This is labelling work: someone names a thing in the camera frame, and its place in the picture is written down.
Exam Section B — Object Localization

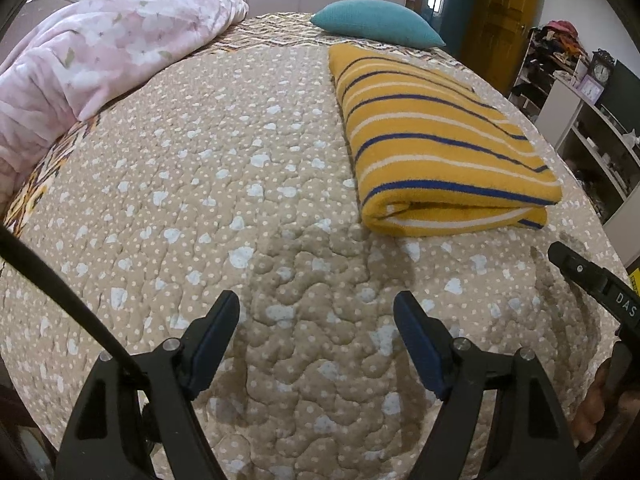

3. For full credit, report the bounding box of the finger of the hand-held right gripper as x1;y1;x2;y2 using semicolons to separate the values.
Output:
547;241;610;295

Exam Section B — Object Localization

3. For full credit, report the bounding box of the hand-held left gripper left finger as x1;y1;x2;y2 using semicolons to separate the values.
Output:
54;290;242;480

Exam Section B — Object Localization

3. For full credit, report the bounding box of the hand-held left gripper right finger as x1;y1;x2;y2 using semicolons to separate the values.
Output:
393;290;582;480

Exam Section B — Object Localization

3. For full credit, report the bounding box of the yellow striped knit sweater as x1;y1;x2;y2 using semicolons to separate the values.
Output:
328;43;564;239

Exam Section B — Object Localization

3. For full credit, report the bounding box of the pile of clothes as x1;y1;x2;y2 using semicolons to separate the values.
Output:
530;20;591;66

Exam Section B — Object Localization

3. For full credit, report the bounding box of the person's right hand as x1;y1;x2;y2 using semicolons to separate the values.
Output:
571;359;621;445

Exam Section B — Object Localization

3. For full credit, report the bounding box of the white shelf unit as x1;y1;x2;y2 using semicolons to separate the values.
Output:
507;25;640;223

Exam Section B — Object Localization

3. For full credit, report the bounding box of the beige dotted quilted bedspread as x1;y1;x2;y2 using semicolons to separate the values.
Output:
0;10;632;480

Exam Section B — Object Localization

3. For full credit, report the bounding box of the dark table clock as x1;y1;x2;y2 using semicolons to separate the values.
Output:
590;49;616;87

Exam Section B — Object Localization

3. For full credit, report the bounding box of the yellow wooden door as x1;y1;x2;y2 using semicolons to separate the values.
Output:
459;0;547;96

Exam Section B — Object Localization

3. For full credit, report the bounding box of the teal pillow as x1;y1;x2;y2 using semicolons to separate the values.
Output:
310;0;447;50

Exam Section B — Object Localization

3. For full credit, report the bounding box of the pink floral fleece blanket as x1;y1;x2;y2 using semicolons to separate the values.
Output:
0;0;250;196

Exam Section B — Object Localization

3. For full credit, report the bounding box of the black cable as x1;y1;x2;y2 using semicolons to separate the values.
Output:
0;227;151;386

